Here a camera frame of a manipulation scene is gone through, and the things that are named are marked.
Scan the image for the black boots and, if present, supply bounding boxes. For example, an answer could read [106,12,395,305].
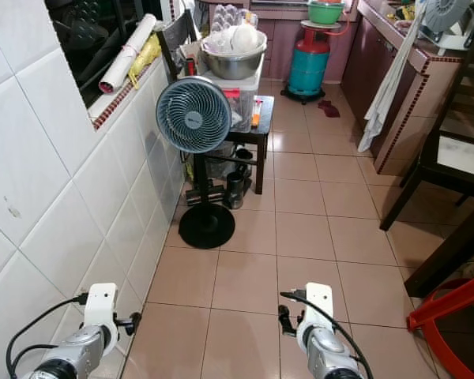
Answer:
[223,148,252,211]

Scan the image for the red plastic stool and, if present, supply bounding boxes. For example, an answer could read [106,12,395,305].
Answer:
[406,264,474,379]

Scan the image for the dark legged grey table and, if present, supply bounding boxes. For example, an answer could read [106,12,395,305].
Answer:
[404,215,474,299]

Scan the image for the small black side table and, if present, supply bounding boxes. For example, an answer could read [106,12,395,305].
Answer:
[224,95,276,197]

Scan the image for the dark wooden chair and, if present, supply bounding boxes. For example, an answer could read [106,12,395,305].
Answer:
[379,30,474,233]

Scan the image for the dark red floor cloth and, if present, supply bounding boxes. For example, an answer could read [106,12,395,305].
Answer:
[317,99,343,120]

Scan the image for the clear plastic storage box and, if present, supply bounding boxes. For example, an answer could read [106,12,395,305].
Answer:
[217,63,263,132]

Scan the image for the off-white hanging towel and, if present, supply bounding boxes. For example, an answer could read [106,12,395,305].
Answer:
[357,0,429,154]

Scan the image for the maroon kitchen counter cabinet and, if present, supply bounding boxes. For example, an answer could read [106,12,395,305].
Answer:
[339,0,465,177]

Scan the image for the teal gas cylinder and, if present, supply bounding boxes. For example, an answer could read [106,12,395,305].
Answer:
[281,29,330,104]

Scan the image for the large steel basin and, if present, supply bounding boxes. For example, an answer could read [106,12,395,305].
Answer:
[201,32,269,81]

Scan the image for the yellow plastic bag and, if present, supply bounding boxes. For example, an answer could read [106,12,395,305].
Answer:
[130,32,164,88]

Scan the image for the white paper roll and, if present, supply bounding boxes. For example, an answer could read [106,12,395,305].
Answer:
[100,13,160,95]

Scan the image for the white bowl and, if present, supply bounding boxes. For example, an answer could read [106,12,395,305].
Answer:
[229,23,261,54]

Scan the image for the black chair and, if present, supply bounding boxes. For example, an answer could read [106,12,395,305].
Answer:
[157,8,200,82]

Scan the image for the grey egg carton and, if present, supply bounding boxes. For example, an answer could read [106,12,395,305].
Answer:
[209,3,243,36]

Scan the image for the green plastic basin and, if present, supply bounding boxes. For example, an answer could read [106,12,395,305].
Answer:
[306,0,347,24]

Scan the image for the white desk fan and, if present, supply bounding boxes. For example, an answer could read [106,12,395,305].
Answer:
[417,0,474,46]

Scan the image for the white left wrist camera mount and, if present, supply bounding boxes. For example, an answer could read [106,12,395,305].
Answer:
[85,283,119,334]

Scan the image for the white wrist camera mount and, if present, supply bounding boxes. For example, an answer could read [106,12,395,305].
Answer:
[85,283,119,334]
[303,282,336,329]

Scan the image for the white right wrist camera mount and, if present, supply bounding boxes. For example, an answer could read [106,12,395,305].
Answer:
[303,282,336,329]

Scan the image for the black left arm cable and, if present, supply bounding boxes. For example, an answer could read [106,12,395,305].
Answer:
[6,292,89,379]

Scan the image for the grey pedestal fan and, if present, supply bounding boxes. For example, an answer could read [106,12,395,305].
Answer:
[156,75,236,250]

